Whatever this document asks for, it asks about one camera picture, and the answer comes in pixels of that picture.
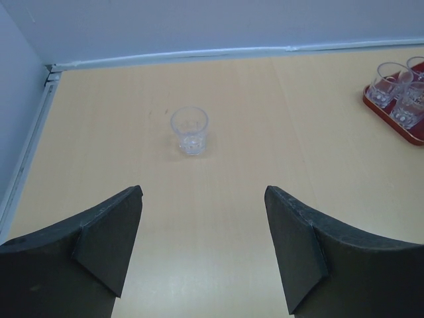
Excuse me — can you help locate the clear faceted glass two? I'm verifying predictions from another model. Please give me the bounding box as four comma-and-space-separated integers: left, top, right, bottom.
406, 56, 424, 81

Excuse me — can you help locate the aluminium left rail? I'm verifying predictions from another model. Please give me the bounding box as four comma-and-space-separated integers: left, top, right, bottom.
1, 72, 62, 244

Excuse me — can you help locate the red tray gold emblem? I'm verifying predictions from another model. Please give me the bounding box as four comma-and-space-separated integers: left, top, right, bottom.
362, 60, 424, 146

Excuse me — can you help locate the clear faceted glass four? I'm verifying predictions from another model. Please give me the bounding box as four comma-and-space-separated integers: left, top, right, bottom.
366, 62, 413, 109

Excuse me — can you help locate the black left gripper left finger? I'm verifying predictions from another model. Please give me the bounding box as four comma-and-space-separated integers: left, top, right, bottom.
1, 185, 142, 317

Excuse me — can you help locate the aluminium rail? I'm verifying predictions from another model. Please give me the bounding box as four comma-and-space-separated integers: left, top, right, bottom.
46, 38, 423, 72
1, 72, 62, 244

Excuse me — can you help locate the clear faceted glass three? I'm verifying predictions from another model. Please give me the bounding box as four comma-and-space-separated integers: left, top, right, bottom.
390, 81, 424, 130

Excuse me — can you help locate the aluminium back rail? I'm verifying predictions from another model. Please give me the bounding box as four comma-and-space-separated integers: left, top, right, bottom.
46, 38, 423, 72

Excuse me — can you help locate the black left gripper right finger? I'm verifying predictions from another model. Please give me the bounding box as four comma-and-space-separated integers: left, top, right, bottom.
264, 186, 423, 317

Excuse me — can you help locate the clear faceted glass one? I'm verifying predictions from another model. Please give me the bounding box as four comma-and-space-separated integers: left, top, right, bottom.
170, 107, 209, 155

